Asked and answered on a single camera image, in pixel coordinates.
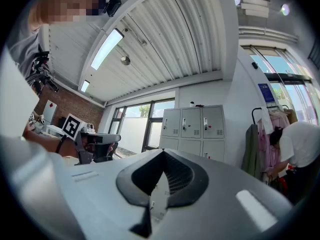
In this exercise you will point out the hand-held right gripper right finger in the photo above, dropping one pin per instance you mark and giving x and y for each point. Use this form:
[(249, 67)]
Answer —
[(212, 204)]

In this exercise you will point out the white desk with clutter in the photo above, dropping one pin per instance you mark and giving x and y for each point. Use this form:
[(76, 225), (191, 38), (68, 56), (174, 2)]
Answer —
[(53, 130)]

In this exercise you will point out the person's grey shirt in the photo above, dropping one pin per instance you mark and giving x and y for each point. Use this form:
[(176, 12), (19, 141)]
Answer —
[(25, 49)]

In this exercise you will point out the black head-worn camera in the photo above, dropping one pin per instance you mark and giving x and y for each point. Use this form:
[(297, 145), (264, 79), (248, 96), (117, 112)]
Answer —
[(113, 5)]

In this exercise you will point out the person's left hand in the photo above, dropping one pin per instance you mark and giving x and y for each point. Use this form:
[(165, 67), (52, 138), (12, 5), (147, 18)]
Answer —
[(90, 144)]

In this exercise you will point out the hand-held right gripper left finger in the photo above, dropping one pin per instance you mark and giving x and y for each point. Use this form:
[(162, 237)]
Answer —
[(100, 196)]

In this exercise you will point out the beige hanging garment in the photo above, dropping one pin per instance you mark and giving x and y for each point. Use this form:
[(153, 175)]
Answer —
[(291, 115)]

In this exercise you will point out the glass entrance front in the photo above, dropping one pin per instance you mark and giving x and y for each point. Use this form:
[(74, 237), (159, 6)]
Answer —
[(287, 66)]

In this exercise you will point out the white wall pipes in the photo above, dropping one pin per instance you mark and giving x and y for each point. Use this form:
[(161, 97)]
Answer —
[(267, 32)]

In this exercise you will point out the white hanging garment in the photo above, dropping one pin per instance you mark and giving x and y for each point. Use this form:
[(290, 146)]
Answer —
[(266, 120)]

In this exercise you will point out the red cloth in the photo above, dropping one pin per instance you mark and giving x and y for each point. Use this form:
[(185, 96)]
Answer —
[(199, 106)]

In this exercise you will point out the black wristband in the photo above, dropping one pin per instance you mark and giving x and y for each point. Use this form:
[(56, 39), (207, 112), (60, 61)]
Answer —
[(60, 144)]

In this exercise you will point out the white panel with red mark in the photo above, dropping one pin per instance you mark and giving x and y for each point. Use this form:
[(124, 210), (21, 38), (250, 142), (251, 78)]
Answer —
[(50, 114)]

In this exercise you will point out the person's head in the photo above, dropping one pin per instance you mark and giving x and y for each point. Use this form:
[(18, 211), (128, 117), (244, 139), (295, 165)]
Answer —
[(67, 4)]

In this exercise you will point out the green coat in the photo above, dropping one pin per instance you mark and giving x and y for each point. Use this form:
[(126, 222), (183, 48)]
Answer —
[(251, 151)]

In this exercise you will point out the black clothes rack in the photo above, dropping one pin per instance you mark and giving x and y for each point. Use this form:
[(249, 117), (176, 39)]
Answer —
[(253, 114)]

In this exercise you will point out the white cylinder with black top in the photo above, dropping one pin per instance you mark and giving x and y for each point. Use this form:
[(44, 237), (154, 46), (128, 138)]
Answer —
[(192, 104)]

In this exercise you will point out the round ceiling fixture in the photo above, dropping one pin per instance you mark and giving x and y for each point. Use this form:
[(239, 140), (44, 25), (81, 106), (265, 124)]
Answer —
[(125, 60)]

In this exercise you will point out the grey metal locker cabinet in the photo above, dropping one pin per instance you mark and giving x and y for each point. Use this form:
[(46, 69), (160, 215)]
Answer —
[(192, 124)]

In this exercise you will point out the grey metal locker door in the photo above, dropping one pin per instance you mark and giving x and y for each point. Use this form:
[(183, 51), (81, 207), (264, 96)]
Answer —
[(213, 147)]

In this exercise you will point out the pink hanging garments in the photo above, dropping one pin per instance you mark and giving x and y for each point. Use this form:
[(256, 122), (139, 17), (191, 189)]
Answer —
[(265, 149)]

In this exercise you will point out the large black-framed window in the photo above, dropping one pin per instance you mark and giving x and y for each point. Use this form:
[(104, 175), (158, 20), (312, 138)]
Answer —
[(135, 129)]

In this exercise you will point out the long ceiling lamp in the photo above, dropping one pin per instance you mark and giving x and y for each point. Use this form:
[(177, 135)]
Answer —
[(85, 86), (107, 49)]

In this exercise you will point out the blue wall poster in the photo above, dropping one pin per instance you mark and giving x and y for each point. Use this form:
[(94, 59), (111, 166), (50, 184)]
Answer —
[(265, 92)]

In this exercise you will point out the black wall box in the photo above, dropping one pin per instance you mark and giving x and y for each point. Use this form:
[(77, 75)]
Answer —
[(254, 65)]

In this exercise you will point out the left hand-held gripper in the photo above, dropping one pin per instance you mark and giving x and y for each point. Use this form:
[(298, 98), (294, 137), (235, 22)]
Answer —
[(80, 149)]

